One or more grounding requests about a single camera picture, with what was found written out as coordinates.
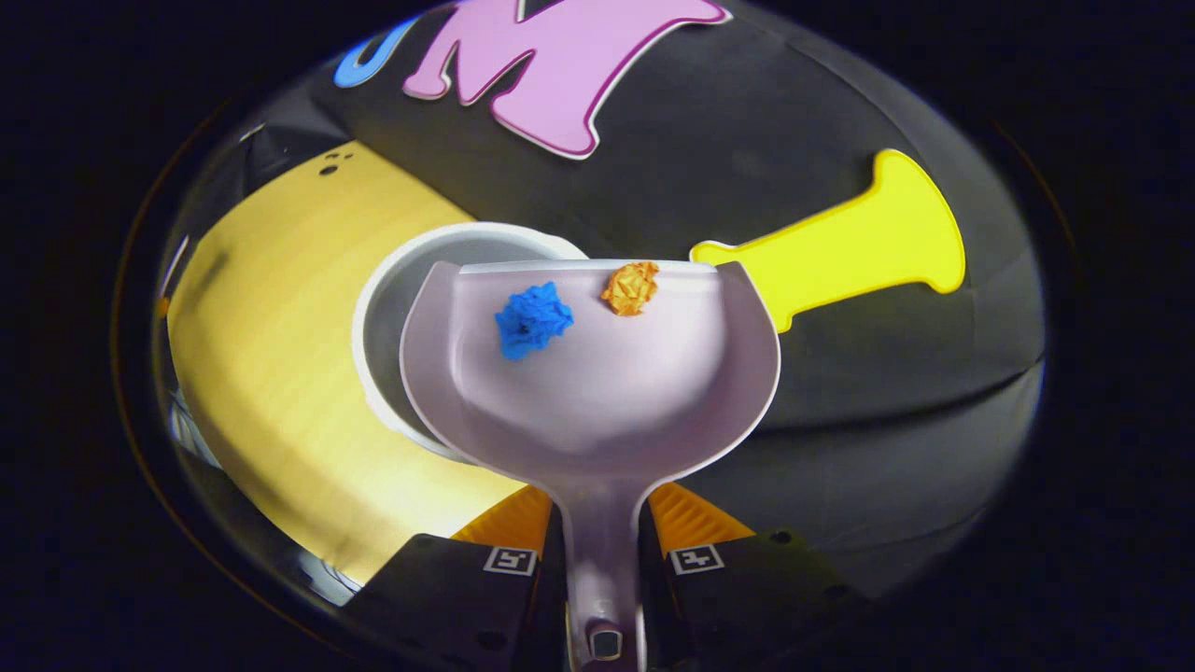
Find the orange paper trash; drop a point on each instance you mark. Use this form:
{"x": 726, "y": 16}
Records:
{"x": 630, "y": 289}

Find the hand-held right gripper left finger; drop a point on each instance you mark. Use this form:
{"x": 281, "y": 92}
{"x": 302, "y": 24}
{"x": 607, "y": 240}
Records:
{"x": 457, "y": 597}

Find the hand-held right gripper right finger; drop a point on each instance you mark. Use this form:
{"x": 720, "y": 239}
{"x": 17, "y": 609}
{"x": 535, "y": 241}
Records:
{"x": 747, "y": 597}

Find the pink dustpan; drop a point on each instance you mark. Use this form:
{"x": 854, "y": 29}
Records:
{"x": 607, "y": 401}

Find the blue paper trash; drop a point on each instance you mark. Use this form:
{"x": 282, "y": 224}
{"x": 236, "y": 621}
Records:
{"x": 532, "y": 320}

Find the yellow wooden desktop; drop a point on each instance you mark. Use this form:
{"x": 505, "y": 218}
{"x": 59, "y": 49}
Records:
{"x": 271, "y": 327}

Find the white ribbed garbage bin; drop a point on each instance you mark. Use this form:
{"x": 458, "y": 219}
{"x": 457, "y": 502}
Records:
{"x": 411, "y": 280}

